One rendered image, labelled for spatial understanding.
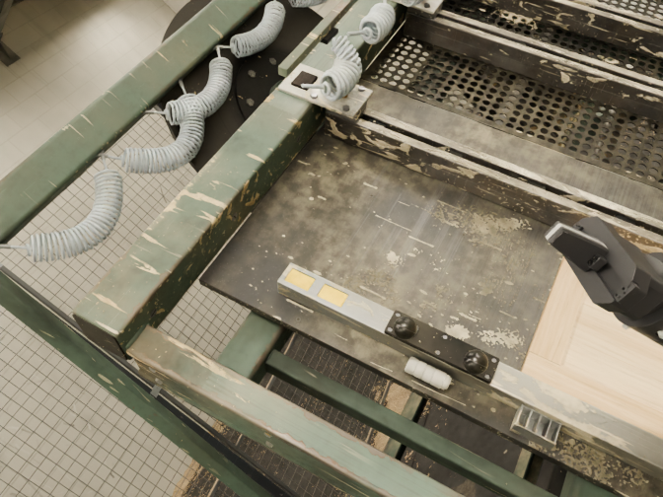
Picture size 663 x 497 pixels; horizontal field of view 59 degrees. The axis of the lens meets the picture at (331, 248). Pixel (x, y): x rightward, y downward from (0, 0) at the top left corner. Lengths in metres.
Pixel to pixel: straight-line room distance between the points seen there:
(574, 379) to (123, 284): 0.80
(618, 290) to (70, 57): 6.75
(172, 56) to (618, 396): 1.35
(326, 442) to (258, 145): 0.61
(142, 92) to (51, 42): 5.51
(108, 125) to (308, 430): 0.95
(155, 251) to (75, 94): 5.80
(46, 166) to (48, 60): 5.49
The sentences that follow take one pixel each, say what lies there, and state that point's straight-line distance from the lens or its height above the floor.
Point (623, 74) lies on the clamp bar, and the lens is 1.67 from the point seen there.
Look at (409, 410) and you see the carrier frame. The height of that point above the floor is 0.79.
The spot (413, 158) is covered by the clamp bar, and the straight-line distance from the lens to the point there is 1.33.
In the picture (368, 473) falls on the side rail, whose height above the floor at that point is 1.43.
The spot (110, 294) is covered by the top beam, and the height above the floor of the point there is 1.88.
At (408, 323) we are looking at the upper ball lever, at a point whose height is 1.53.
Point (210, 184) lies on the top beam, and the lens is 1.19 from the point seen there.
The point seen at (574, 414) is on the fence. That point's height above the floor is 1.22.
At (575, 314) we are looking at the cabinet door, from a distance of 1.20.
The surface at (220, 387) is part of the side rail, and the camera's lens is 1.01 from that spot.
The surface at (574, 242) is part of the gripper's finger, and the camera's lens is 0.63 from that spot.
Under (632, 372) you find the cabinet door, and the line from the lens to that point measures 1.19.
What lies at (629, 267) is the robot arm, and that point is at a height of 1.58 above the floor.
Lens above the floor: 1.95
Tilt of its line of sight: 16 degrees down
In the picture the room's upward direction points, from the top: 46 degrees counter-clockwise
